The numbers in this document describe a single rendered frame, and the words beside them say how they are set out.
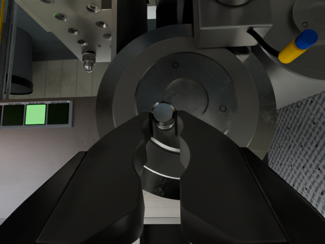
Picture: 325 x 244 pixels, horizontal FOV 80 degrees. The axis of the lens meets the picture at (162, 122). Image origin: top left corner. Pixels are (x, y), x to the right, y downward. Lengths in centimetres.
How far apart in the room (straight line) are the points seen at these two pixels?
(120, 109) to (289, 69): 14
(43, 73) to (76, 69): 43
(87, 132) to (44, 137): 11
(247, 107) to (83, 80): 254
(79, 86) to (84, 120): 211
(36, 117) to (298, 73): 55
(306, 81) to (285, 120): 19
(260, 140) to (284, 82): 6
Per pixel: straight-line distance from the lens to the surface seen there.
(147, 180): 16
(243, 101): 16
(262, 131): 17
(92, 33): 49
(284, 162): 39
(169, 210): 50
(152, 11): 63
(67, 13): 45
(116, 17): 21
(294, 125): 36
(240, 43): 17
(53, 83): 282
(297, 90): 22
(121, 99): 16
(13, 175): 63
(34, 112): 60
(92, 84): 259
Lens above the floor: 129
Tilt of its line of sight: 9 degrees down
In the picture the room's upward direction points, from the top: 179 degrees clockwise
